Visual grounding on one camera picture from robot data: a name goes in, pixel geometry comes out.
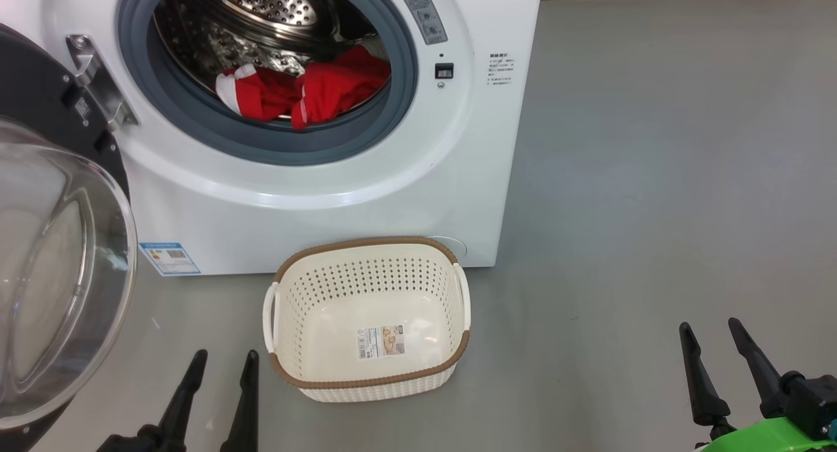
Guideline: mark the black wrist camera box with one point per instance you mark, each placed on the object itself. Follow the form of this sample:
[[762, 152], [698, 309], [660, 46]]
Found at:
[[814, 403], [134, 442]]

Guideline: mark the white front-load washing machine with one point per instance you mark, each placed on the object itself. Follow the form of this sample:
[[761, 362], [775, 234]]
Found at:
[[327, 229]]

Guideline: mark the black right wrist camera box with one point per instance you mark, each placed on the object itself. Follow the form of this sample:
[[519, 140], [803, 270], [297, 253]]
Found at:
[[814, 403]]

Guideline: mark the stainless steel washing machine drum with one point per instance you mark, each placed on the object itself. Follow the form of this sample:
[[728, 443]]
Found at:
[[261, 7]]

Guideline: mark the cream laundry basket brown rim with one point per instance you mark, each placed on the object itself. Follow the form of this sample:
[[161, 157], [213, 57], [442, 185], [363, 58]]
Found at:
[[392, 386]]

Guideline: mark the small printed text label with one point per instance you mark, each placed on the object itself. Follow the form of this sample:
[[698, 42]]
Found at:
[[500, 69]]

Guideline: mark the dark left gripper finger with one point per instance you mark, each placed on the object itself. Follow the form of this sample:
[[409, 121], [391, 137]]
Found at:
[[182, 406], [245, 413]]

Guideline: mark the red and white garment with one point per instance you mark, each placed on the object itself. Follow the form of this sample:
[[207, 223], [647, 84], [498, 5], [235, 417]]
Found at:
[[333, 86]]

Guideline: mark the grey warning sticker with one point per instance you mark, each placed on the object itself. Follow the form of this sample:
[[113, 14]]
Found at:
[[422, 14]]

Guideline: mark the printed product label sticker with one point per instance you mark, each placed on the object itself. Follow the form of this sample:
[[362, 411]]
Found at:
[[380, 342]]

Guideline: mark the round white filter cover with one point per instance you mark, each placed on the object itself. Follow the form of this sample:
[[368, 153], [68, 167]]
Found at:
[[458, 246]]

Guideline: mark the black door latch socket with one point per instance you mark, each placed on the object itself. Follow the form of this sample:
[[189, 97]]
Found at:
[[444, 71]]

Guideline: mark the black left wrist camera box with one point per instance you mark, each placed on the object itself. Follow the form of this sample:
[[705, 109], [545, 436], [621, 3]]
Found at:
[[134, 442]]

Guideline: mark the grey rubber door gasket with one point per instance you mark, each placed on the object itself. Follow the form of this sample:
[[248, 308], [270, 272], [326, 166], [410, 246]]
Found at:
[[196, 128]]

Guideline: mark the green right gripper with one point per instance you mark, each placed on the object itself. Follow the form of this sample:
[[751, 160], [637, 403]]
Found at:
[[765, 441]]

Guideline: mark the black round glass washer door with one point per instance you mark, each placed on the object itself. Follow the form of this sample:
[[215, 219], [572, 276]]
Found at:
[[39, 275]]

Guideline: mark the metal door hinge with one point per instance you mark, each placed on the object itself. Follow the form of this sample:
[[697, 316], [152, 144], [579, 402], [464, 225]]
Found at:
[[98, 79]]

